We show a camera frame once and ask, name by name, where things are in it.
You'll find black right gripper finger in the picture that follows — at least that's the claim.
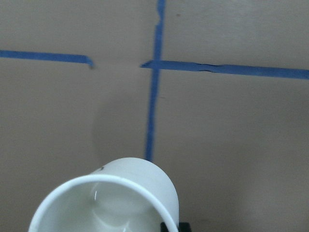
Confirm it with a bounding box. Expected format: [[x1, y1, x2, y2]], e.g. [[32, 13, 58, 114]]
[[160, 217, 192, 232]]

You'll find white smiley face mug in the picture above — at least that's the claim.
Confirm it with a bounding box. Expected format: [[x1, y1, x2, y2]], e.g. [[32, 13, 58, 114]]
[[29, 158, 179, 232]]

